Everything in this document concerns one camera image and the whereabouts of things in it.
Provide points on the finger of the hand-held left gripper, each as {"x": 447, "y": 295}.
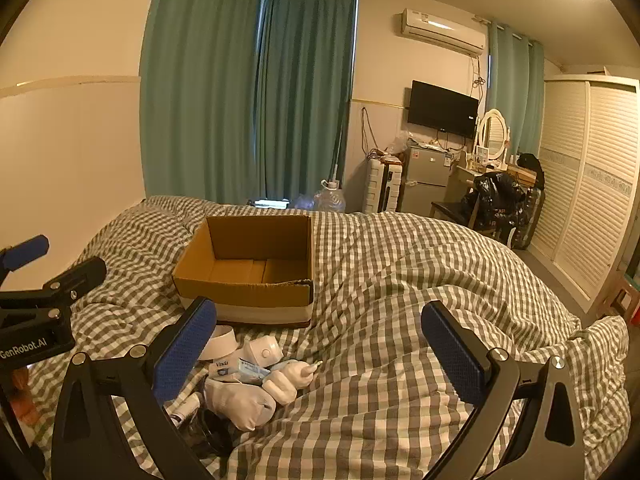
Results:
{"x": 85, "y": 272}
{"x": 25, "y": 251}

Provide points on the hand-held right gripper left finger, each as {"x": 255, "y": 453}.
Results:
{"x": 187, "y": 345}

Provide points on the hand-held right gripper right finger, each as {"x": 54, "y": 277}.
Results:
{"x": 452, "y": 350}

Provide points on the white tape roll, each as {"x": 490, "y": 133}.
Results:
{"x": 220, "y": 345}

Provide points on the small tissue packet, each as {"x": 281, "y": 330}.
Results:
{"x": 222, "y": 367}

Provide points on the small white tube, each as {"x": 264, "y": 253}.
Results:
{"x": 182, "y": 410}

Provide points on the small blue white carton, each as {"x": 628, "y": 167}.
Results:
{"x": 252, "y": 371}

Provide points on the white sock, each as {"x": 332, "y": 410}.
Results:
{"x": 235, "y": 402}

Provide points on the white round jar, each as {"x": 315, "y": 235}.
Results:
{"x": 262, "y": 350}

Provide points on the black round container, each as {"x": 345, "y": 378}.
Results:
{"x": 210, "y": 435}

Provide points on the cream squeeze bottle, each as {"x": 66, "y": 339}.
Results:
{"x": 292, "y": 372}

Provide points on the cardboard box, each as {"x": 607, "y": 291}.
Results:
{"x": 235, "y": 245}

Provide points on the grey checked blanket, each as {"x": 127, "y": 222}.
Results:
{"x": 375, "y": 285}

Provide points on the black chair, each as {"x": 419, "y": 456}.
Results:
{"x": 447, "y": 208}

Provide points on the dark suitcase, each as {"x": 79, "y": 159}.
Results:
{"x": 530, "y": 220}

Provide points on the black patterned bag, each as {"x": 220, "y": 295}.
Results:
{"x": 495, "y": 195}

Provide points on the dressing table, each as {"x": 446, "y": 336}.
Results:
{"x": 462, "y": 175}

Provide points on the wooden stool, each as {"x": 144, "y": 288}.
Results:
{"x": 617, "y": 290}

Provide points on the silver fridge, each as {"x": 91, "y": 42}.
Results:
{"x": 422, "y": 175}

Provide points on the white suitcase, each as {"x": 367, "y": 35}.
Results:
{"x": 377, "y": 185}

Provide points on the crumpled clear plastic bag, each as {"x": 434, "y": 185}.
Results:
{"x": 302, "y": 202}

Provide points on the wooden crate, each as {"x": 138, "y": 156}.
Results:
{"x": 522, "y": 175}

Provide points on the clear water jug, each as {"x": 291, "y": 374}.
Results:
{"x": 330, "y": 200}

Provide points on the small black bag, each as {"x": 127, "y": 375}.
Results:
{"x": 531, "y": 164}

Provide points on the wide green curtain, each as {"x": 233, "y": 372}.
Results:
{"x": 200, "y": 85}

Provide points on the white oval mirror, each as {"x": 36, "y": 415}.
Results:
{"x": 492, "y": 132}

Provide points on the white louvred wardrobe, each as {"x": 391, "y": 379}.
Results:
{"x": 585, "y": 170}

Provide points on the black television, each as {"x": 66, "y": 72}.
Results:
{"x": 442, "y": 107}

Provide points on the narrow green curtain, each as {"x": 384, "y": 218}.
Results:
{"x": 520, "y": 90}

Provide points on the green window curtain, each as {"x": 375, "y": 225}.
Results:
{"x": 305, "y": 100}

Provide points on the white air conditioner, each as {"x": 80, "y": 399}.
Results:
{"x": 440, "y": 27}

